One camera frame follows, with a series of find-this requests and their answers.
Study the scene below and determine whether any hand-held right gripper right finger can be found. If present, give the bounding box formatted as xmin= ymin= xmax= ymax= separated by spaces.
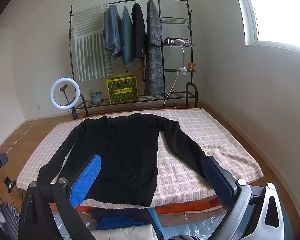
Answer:
xmin=202 ymin=156 xmax=294 ymax=240

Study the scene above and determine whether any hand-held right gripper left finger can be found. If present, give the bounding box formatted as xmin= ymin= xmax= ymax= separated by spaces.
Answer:
xmin=18 ymin=154 xmax=102 ymax=240

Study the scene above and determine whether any black sweater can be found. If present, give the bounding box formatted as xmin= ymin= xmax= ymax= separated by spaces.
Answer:
xmin=37 ymin=113 xmax=217 ymax=207

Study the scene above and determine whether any black metal clothes rack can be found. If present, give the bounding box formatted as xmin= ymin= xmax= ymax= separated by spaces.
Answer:
xmin=69 ymin=0 xmax=198 ymax=120

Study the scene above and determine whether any small black stand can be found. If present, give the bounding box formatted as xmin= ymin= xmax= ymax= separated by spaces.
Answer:
xmin=4 ymin=176 xmax=22 ymax=197

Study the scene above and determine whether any pink plaid blanket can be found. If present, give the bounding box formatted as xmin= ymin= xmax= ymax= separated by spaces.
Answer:
xmin=16 ymin=108 xmax=264 ymax=209

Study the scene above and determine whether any blue garment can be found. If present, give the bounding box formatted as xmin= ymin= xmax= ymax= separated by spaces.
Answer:
xmin=91 ymin=209 xmax=163 ymax=240

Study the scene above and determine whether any clear plastic bag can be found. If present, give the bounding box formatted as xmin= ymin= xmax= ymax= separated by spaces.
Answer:
xmin=50 ymin=200 xmax=230 ymax=240

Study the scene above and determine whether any person's striped grey clothing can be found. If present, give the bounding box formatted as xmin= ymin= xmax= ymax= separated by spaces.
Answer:
xmin=0 ymin=202 xmax=23 ymax=240

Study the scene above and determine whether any small potted plant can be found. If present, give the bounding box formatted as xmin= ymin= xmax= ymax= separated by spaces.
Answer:
xmin=88 ymin=89 xmax=102 ymax=104

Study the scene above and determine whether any yellow green patterned box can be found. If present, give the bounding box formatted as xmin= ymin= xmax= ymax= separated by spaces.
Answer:
xmin=106 ymin=76 xmax=140 ymax=104

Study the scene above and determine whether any grey striped white cloth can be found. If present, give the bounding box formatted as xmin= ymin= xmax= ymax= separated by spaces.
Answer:
xmin=74 ymin=4 xmax=114 ymax=82

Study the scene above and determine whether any grey plaid coat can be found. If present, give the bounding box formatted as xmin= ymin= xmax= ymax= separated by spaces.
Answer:
xmin=144 ymin=0 xmax=165 ymax=96

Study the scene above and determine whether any white clip lamp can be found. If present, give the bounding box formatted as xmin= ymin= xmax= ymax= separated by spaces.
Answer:
xmin=169 ymin=38 xmax=188 ymax=76

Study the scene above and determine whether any teal knit sweater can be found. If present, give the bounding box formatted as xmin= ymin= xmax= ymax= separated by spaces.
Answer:
xmin=120 ymin=5 xmax=135 ymax=68

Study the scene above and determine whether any blue denim jacket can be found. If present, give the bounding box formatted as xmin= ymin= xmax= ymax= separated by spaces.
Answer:
xmin=102 ymin=4 xmax=123 ymax=60

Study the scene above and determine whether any black blazer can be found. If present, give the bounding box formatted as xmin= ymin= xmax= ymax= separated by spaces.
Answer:
xmin=131 ymin=2 xmax=147 ymax=59

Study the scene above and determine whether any window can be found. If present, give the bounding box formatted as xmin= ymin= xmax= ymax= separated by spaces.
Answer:
xmin=231 ymin=0 xmax=300 ymax=55

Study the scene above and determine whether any white floor cable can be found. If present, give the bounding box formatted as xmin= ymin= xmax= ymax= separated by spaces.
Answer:
xmin=0 ymin=119 xmax=38 ymax=155

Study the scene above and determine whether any white ring light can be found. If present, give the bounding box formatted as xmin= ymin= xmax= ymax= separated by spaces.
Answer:
xmin=50 ymin=77 xmax=83 ymax=120

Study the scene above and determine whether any white lamp cable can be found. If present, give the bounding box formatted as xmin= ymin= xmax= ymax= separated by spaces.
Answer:
xmin=163 ymin=70 xmax=180 ymax=110

